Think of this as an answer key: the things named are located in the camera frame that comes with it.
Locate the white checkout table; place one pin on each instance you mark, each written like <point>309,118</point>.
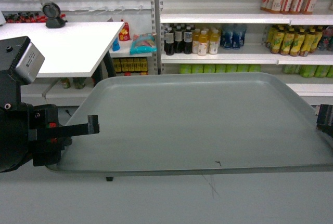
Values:
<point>75,50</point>

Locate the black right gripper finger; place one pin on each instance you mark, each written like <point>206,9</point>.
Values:
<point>324,119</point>

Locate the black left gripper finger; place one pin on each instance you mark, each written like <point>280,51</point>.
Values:
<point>89,128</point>

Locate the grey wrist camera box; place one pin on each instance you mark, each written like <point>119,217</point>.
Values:
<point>29,64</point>

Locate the white metal shelf unit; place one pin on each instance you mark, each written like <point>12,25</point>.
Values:
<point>215,13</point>

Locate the silver grey rectangular tray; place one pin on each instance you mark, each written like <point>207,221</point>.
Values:
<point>188,124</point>

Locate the black barcode scanner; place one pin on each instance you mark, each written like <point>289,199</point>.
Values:
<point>53,15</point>

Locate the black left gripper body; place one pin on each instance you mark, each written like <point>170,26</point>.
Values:
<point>17,147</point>

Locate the blue snack pack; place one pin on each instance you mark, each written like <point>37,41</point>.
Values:
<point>143,43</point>

